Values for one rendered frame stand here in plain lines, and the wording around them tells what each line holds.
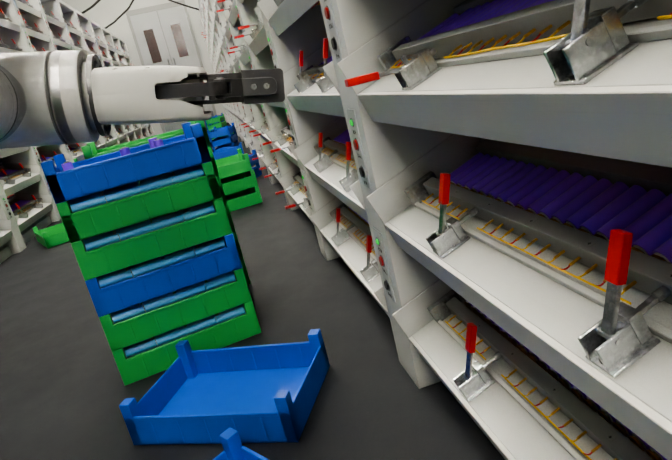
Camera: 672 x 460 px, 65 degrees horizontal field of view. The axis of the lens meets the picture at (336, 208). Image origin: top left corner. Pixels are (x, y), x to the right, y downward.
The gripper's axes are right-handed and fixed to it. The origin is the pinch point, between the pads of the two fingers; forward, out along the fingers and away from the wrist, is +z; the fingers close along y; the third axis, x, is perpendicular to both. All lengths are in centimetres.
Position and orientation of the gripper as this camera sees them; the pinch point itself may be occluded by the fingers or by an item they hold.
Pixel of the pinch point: (261, 86)
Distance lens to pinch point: 54.6
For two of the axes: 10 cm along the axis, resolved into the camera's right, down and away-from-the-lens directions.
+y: 2.4, 2.0, -9.5
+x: -0.6, -9.7, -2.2
